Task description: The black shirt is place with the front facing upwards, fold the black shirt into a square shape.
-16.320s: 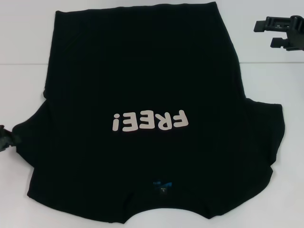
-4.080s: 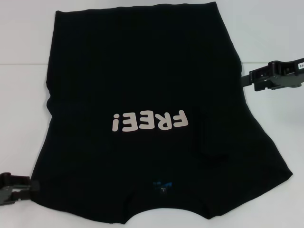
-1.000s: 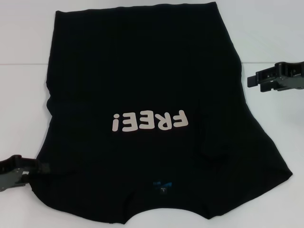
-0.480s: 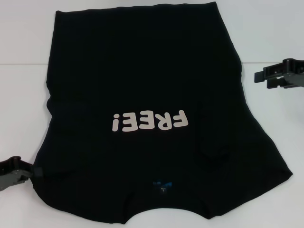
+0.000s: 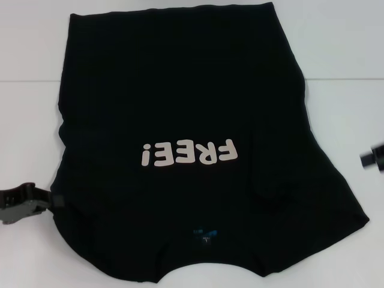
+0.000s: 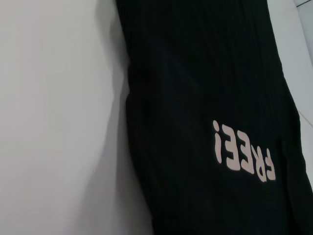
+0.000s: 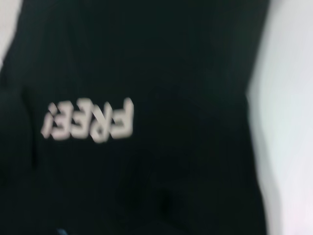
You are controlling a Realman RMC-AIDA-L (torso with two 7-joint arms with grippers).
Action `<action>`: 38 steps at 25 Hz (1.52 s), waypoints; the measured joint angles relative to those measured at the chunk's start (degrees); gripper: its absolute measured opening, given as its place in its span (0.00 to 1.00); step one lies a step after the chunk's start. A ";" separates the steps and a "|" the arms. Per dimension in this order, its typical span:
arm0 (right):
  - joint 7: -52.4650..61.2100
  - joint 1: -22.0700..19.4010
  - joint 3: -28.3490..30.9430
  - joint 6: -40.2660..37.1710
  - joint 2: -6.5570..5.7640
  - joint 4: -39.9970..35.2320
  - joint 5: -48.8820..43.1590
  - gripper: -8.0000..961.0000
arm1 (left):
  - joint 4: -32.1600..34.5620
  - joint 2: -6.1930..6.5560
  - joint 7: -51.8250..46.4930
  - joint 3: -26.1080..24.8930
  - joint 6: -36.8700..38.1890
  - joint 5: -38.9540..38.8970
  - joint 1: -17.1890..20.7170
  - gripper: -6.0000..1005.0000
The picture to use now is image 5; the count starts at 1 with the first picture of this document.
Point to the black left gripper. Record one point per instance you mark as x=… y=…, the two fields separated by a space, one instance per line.
x=15 y=204

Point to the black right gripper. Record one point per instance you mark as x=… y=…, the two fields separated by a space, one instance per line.
x=380 y=159

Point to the black FREE print t-shirt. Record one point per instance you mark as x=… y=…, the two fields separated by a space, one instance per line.
x=186 y=90

